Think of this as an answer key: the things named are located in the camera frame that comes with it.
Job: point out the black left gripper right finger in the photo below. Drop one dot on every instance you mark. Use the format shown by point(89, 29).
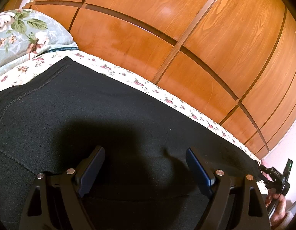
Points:
point(234, 202)

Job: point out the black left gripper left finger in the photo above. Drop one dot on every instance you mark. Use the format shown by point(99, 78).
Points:
point(55, 200)

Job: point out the black pants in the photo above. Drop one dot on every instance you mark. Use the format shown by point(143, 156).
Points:
point(121, 203)

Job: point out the person's right hand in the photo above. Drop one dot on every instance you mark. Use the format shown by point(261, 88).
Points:
point(280, 210)

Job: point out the white floral bed sheet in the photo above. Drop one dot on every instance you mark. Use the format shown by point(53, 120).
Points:
point(143, 83)

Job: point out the brown wooden wardrobe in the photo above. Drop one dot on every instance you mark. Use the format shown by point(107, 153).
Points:
point(232, 60)

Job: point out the light blue floral pillow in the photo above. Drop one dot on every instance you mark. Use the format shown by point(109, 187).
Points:
point(27, 33)

